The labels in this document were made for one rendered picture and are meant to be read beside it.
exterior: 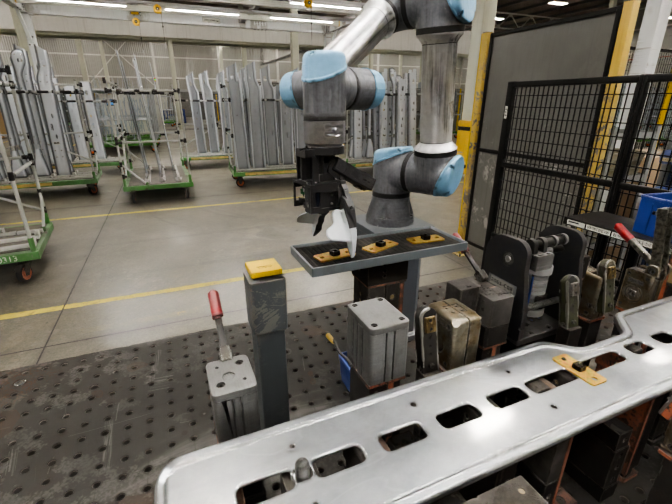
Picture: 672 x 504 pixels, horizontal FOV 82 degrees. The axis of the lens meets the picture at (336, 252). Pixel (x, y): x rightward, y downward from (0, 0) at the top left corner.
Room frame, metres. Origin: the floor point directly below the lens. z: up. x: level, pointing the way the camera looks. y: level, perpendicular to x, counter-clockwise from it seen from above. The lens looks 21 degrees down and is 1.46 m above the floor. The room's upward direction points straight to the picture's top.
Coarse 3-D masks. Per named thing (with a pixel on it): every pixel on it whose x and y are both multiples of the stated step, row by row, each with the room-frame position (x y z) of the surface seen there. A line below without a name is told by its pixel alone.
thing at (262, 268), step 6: (246, 264) 0.70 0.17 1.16; (252, 264) 0.70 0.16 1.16; (258, 264) 0.70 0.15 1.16; (264, 264) 0.70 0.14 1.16; (270, 264) 0.70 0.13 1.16; (276, 264) 0.70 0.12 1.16; (252, 270) 0.67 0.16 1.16; (258, 270) 0.67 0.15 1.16; (264, 270) 0.67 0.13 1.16; (270, 270) 0.67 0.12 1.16; (276, 270) 0.67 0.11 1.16; (252, 276) 0.66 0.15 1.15; (258, 276) 0.66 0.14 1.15; (264, 276) 0.67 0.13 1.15
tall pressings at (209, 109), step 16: (192, 80) 9.56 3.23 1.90; (224, 80) 9.57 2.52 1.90; (192, 96) 9.56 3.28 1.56; (208, 96) 9.71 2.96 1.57; (224, 96) 9.61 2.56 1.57; (192, 112) 9.47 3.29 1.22; (208, 112) 9.68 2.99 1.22; (208, 128) 9.58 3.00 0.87; (224, 128) 9.54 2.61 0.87; (224, 144) 9.46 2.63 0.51
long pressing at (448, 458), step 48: (624, 336) 0.69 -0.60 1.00; (432, 384) 0.54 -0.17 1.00; (480, 384) 0.54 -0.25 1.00; (576, 384) 0.54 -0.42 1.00; (624, 384) 0.54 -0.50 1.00; (288, 432) 0.44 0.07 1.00; (336, 432) 0.44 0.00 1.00; (384, 432) 0.44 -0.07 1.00; (432, 432) 0.44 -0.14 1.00; (480, 432) 0.44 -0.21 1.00; (528, 432) 0.44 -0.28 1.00; (576, 432) 0.45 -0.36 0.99; (192, 480) 0.36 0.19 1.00; (240, 480) 0.36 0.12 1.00; (336, 480) 0.36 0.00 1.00; (384, 480) 0.36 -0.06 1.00; (432, 480) 0.36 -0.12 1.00
